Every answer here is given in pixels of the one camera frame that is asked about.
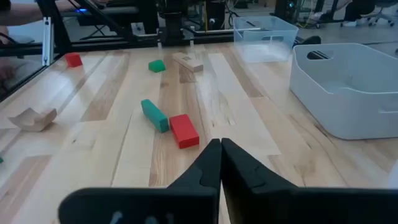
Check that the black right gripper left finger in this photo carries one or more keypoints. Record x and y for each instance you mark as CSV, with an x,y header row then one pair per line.
x,y
174,205

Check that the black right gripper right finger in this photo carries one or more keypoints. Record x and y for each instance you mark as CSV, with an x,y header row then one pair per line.
x,y
280,205

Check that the long green block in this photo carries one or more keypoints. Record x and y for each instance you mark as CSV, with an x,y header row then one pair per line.
x,y
154,115

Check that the long wooden plank block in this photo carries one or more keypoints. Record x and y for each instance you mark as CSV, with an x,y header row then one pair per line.
x,y
188,62

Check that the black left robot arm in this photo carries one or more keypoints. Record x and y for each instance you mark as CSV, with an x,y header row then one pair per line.
x,y
172,21

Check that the red rectangular block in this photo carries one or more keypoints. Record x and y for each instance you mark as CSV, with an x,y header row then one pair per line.
x,y
184,132

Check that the light grey plastic bin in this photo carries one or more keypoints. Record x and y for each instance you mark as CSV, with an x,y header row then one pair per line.
x,y
342,109

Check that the small green block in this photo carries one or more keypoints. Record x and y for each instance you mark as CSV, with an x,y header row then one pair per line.
x,y
157,66

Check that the clear plastic bin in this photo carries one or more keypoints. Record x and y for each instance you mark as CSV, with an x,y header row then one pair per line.
x,y
264,51

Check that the small red cube block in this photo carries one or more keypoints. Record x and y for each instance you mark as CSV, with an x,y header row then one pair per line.
x,y
73,60

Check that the person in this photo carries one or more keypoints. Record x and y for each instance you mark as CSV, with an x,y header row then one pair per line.
x,y
354,12
18,14

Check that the grey office chair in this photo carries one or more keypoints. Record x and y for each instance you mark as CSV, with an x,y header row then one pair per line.
x,y
384,15

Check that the black aluminium table frame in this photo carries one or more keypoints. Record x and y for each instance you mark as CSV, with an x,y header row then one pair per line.
x,y
59,34

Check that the silver aluminium frame post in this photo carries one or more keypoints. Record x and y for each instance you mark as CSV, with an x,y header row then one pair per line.
x,y
47,40

